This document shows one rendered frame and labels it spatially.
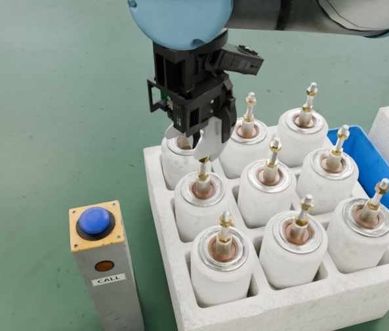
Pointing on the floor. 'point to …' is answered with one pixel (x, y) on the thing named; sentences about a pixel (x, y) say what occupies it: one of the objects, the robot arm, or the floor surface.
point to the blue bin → (368, 163)
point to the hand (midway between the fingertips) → (206, 145)
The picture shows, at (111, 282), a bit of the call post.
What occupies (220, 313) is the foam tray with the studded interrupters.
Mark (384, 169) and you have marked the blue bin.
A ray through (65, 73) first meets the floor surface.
